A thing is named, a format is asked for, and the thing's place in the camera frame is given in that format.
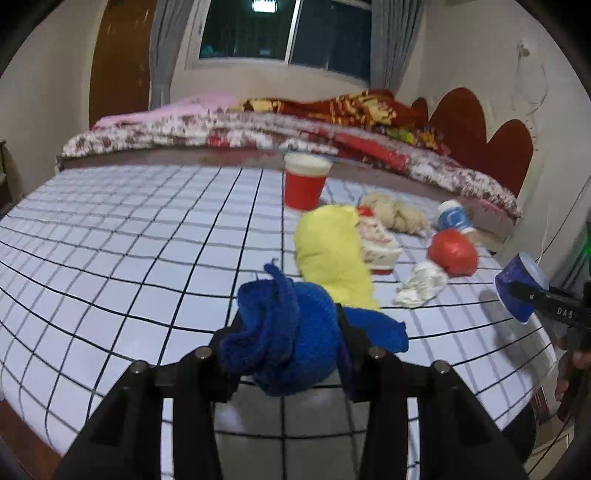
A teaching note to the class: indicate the white tissue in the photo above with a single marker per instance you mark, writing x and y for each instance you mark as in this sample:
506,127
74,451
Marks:
422,281

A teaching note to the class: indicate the blue paper cup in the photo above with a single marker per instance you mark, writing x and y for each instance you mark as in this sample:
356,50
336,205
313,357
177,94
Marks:
512,277

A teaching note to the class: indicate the red patterned blanket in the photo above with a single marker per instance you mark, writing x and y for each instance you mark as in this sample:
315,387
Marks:
351,108

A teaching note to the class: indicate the red scalloped headboard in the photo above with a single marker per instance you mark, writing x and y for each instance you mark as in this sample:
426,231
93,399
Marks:
466,124

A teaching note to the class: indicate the bed with floral blankets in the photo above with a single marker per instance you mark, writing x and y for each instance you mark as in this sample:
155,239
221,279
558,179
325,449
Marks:
184,131

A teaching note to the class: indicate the blue cloth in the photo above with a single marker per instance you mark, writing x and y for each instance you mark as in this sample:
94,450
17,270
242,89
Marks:
295,332

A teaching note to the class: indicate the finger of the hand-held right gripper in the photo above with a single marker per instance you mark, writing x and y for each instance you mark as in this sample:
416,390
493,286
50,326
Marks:
531,295

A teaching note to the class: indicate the window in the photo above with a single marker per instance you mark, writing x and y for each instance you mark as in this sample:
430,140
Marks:
286,32

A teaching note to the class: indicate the beige cloth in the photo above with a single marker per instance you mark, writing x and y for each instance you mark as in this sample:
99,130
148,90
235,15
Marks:
401,214

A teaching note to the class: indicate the red and white carton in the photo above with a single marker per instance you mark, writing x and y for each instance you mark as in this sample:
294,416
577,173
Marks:
376,244

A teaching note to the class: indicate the red paper cup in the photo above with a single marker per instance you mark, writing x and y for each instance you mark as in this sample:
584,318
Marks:
302,191

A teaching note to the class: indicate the colourful patterned pillow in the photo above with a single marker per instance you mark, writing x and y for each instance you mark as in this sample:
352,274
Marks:
406,134

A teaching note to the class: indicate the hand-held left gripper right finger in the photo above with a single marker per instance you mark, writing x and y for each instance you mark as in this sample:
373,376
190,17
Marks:
369,383

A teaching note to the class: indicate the person's right hand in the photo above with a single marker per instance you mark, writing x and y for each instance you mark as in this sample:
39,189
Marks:
562,369

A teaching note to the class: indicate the yellow cloth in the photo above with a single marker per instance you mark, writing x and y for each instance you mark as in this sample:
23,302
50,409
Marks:
328,249

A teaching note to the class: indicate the pink blanket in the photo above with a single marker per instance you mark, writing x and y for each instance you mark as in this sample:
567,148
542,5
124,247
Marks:
184,108

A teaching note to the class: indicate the grey window curtain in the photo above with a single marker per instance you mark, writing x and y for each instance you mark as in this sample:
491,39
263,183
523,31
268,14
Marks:
397,46
166,55

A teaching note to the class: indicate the dark wooden furniture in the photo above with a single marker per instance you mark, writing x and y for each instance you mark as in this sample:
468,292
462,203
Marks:
4,175

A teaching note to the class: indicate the white checked table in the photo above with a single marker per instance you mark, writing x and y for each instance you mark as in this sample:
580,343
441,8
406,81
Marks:
138,249

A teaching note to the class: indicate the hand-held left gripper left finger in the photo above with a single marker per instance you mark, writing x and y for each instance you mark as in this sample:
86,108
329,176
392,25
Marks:
221,364

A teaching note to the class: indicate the small blue and white bottle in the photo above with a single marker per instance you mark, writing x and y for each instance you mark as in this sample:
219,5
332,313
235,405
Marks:
452,217

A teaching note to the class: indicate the brown wooden door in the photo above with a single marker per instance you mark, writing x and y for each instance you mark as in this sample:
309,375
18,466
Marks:
120,69

